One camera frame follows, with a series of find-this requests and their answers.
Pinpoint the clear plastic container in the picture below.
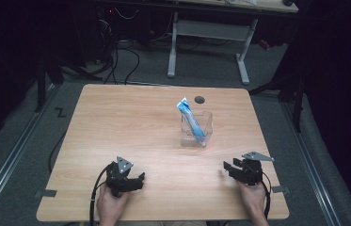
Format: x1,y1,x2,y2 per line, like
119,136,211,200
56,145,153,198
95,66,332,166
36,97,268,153
180,109,214,149

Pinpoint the black floor cable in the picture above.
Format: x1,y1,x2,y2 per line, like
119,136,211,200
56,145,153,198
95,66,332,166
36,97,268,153
47,131,68,173

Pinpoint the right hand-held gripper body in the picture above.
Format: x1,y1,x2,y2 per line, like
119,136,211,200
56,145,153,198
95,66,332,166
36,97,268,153
239,151,276,186

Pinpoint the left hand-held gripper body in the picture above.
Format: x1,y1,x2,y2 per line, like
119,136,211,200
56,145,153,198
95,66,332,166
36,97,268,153
104,155,135,199

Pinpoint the person's right hand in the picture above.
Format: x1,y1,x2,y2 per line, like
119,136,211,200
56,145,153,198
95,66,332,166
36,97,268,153
236,180,267,218

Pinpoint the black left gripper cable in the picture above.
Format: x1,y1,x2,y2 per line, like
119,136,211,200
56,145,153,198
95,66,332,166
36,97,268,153
88,165,112,226

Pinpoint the bundle of black floor cables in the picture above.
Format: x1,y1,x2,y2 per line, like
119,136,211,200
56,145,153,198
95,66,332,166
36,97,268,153
94,18,141,86

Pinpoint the black metal stand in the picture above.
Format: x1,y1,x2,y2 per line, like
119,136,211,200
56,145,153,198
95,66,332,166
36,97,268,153
34,46,66,114
247,59,310,134

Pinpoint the grey tape piece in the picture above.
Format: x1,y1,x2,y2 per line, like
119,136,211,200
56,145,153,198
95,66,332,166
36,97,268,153
34,188,58,199
271,185,291,194

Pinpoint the blue and white toothpaste tube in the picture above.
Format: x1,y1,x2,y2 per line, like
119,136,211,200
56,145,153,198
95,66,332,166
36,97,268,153
176,96,208,148

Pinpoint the person's left hand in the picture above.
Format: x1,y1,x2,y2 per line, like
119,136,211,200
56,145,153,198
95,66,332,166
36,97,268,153
96,186,133,223

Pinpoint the metal floor rail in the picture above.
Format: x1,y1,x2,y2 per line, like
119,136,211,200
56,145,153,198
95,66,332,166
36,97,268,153
0,84,58,220
279,99,343,226

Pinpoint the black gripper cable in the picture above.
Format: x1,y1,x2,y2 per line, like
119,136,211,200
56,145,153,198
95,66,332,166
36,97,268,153
88,165,112,226
260,171,273,220

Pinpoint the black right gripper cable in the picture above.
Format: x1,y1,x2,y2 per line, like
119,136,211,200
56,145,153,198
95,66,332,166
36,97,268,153
260,171,273,220

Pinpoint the desk with white metal frame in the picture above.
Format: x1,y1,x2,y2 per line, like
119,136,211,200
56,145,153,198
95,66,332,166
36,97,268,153
151,0,299,86

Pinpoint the black floor tape mark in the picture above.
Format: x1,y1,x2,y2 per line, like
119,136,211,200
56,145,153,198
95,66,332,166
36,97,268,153
54,106,68,119

